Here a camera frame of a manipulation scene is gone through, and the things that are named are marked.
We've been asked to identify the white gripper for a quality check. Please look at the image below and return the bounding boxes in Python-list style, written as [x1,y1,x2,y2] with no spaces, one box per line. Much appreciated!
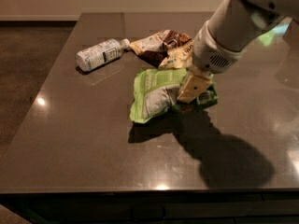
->
[178,21,247,104]

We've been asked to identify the green rice chip bag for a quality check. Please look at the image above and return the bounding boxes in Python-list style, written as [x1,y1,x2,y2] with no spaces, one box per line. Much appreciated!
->
[130,68,218,124]

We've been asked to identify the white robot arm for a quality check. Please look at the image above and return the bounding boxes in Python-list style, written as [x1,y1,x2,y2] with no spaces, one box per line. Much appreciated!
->
[178,0,299,104]

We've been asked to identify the brown chip bag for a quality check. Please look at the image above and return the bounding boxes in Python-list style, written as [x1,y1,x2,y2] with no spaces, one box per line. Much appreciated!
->
[130,30,193,70]

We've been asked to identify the white plastic bottle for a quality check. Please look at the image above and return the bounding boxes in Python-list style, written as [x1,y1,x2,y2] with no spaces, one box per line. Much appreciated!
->
[76,39,130,72]

